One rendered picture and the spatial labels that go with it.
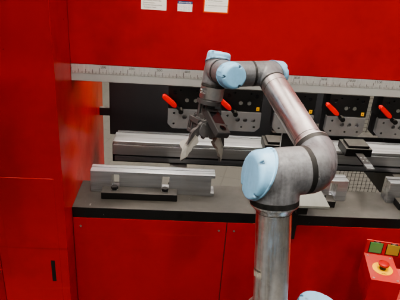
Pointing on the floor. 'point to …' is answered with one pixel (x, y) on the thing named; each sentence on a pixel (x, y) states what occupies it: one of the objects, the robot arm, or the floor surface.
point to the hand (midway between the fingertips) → (202, 162)
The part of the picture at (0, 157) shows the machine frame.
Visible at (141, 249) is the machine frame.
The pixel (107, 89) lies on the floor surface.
